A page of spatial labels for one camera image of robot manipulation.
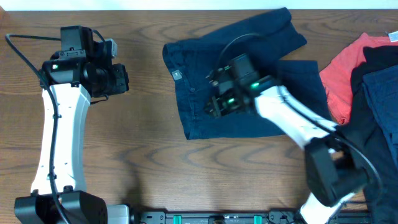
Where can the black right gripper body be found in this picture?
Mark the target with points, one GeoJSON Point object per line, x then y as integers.
{"type": "Point", "coordinates": [227, 102]}

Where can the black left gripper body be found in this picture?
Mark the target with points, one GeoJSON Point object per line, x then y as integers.
{"type": "Point", "coordinates": [119, 78]}

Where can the dark blue shorts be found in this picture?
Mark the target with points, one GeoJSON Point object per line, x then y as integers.
{"type": "Point", "coordinates": [266, 39]}

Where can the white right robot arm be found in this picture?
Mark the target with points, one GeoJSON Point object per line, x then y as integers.
{"type": "Point", "coordinates": [335, 167]}

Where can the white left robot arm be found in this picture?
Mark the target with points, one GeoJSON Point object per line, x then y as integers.
{"type": "Point", "coordinates": [58, 193]}

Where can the red garment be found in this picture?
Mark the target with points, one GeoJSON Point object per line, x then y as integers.
{"type": "Point", "coordinates": [336, 77]}

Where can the black garment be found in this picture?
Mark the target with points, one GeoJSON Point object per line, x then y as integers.
{"type": "Point", "coordinates": [364, 131]}

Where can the blue folded garment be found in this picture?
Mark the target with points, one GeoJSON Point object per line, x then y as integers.
{"type": "Point", "coordinates": [380, 88]}

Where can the white garment tag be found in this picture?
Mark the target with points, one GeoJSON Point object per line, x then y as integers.
{"type": "Point", "coordinates": [393, 36]}

